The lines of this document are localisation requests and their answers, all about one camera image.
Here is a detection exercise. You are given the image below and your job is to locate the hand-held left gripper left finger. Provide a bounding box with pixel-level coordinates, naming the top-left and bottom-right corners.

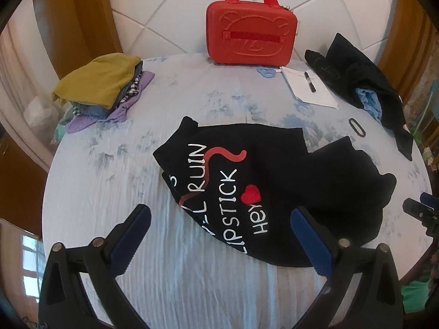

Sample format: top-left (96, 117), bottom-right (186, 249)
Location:
top-left (38, 204), bottom-right (152, 329)

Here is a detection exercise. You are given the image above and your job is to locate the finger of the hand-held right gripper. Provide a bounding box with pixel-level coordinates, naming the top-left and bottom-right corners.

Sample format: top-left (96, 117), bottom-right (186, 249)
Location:
top-left (403, 198), bottom-right (435, 220)
top-left (420, 192), bottom-right (439, 214)

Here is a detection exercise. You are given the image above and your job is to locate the black crumpled garment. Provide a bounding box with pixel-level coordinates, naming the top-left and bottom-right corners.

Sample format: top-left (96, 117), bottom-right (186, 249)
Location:
top-left (305, 33), bottom-right (414, 161)

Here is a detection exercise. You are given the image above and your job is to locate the red hard carry case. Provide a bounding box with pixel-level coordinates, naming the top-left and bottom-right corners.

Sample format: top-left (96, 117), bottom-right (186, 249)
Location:
top-left (205, 0), bottom-right (298, 66)

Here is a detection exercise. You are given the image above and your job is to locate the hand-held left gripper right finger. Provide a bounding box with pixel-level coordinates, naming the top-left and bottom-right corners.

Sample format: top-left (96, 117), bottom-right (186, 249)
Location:
top-left (290, 206), bottom-right (402, 329)

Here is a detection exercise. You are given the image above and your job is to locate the plaid folded garment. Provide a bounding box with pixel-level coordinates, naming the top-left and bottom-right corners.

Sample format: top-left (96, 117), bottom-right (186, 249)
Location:
top-left (115, 73), bottom-right (143, 106)

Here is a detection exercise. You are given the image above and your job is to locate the white padded headboard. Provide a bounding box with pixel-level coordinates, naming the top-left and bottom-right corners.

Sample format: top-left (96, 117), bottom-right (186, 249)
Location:
top-left (105, 0), bottom-right (400, 59)

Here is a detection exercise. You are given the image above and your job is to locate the green cloth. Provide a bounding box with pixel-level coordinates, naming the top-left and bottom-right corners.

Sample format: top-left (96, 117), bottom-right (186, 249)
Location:
top-left (401, 279), bottom-right (433, 313)

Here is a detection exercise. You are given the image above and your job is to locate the white paper sheet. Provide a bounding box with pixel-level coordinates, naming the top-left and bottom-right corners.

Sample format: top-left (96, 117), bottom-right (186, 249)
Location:
top-left (280, 66), bottom-right (338, 109)

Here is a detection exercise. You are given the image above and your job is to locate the black printed t-shirt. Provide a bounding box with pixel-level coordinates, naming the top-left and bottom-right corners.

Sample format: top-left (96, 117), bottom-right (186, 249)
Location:
top-left (153, 116), bottom-right (398, 268)

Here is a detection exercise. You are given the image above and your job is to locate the yellow folded garment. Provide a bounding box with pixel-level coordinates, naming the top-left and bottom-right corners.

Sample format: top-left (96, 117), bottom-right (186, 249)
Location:
top-left (52, 53), bottom-right (143, 109)

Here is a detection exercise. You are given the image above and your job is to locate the white curtain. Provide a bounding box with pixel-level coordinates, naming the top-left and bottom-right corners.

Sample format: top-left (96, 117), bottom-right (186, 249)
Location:
top-left (0, 17), bottom-right (57, 141)

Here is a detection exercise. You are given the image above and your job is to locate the black hair tie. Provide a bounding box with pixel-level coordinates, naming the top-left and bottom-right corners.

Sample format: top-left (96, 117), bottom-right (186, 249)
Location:
top-left (348, 118), bottom-right (365, 137)

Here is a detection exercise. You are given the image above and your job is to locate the blue denim folded garment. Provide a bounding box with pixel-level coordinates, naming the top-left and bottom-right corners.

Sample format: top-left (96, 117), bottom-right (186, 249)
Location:
top-left (73, 102), bottom-right (112, 118)

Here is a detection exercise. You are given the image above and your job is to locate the light blue shirt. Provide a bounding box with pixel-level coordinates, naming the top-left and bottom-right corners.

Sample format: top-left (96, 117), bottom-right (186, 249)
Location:
top-left (355, 87), bottom-right (384, 124)

